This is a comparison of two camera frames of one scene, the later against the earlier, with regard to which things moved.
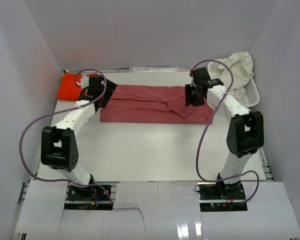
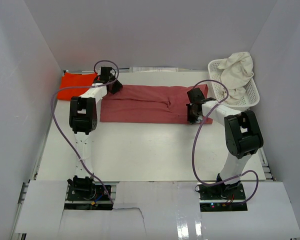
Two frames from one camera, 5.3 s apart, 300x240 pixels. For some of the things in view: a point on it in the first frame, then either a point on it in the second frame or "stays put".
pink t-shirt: [154, 104] stays put
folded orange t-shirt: [67, 89] stays put
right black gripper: [189, 100] to [191, 119]
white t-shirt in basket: [242, 67] stays put
